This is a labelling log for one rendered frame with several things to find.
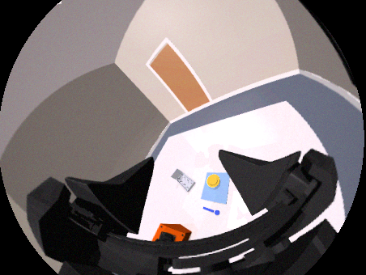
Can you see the blue spoon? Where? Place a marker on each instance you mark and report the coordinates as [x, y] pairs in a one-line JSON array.
[[210, 210]]

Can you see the yellow plate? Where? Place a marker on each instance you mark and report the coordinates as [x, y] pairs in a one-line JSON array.
[[213, 180]]

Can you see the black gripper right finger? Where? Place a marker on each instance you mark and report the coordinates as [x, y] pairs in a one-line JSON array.
[[255, 179]]

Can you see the light blue mat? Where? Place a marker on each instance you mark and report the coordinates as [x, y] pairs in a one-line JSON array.
[[218, 194]]

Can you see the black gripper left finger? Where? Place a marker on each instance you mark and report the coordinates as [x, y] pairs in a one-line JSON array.
[[122, 197]]

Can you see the grey dish rack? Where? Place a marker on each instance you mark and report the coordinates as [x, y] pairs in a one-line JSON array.
[[183, 180]]

